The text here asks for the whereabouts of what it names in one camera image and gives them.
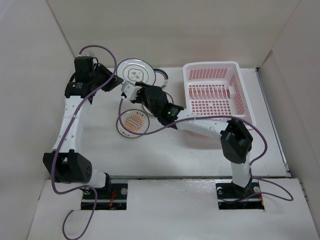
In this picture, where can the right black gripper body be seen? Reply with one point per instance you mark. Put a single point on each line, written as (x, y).
(141, 97)

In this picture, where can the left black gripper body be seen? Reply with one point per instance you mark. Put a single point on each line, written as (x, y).
(94, 78)

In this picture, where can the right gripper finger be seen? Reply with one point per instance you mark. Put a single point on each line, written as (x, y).
(130, 96)
(141, 85)

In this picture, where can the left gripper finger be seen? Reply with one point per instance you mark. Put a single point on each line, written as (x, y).
(111, 84)
(102, 73)

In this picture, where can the orange sunburst plate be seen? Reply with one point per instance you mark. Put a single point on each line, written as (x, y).
(134, 120)
(170, 100)

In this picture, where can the plate with cloud outline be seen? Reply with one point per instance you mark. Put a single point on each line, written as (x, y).
(136, 70)

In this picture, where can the plate with green red rim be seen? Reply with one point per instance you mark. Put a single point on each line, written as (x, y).
(161, 78)

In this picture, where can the pink white dish rack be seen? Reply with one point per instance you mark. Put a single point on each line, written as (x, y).
(215, 88)

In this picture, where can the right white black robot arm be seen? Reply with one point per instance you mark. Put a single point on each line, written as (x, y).
(235, 139)

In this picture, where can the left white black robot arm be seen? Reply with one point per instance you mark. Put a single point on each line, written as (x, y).
(65, 163)

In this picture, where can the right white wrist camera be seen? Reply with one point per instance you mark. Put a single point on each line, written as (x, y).
(128, 87)

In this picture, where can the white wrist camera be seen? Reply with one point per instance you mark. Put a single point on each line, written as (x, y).
(87, 53)
(128, 87)

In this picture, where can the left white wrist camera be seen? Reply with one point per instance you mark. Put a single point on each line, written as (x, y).
(87, 53)

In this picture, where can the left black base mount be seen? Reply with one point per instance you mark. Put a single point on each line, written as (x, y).
(113, 199)

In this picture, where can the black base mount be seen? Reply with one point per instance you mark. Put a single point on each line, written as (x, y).
(233, 197)
(113, 199)

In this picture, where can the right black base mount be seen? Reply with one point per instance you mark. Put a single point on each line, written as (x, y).
(233, 197)

